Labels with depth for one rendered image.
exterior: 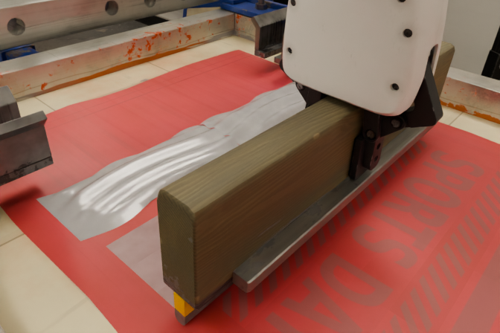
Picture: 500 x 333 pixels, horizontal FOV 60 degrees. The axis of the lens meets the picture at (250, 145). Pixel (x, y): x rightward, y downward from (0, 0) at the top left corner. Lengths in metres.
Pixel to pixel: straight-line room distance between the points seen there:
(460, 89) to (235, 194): 0.40
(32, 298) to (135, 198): 0.11
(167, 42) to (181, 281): 0.46
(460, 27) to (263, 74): 1.89
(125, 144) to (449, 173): 0.32
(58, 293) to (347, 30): 0.25
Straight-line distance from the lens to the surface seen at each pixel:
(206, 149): 0.43
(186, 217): 0.22
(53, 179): 0.42
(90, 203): 0.38
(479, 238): 0.40
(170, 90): 0.56
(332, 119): 0.30
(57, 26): 0.65
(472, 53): 2.44
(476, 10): 2.40
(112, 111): 0.52
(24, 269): 0.35
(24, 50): 0.85
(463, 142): 0.52
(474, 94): 0.58
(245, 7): 0.75
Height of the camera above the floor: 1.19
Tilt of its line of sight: 32 degrees down
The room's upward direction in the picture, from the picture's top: 3 degrees clockwise
